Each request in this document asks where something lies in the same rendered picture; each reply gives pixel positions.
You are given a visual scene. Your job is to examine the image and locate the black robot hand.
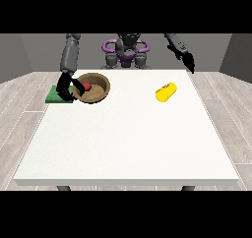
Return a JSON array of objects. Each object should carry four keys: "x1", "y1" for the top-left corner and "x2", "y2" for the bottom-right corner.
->
[
  {"x1": 178, "y1": 50, "x2": 196, "y2": 75},
  {"x1": 55, "y1": 72, "x2": 87, "y2": 102}
]

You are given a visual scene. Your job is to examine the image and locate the brown wooden bowl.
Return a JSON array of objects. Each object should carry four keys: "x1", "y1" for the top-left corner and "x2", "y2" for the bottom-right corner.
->
[{"x1": 72, "y1": 72, "x2": 111, "y2": 104}]

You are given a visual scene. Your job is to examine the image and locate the green square pad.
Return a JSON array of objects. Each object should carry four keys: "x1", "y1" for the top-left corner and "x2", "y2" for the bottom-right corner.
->
[{"x1": 44, "y1": 85, "x2": 75, "y2": 104}]

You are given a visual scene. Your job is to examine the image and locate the yellow cup with melon print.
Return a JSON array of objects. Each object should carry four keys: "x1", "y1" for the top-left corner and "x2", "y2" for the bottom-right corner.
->
[{"x1": 155, "y1": 82, "x2": 178, "y2": 103}]

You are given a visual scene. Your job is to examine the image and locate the grey robot trunk purple rings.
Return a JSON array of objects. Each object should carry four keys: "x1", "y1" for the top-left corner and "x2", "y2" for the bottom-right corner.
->
[{"x1": 99, "y1": 33, "x2": 153, "y2": 71}]

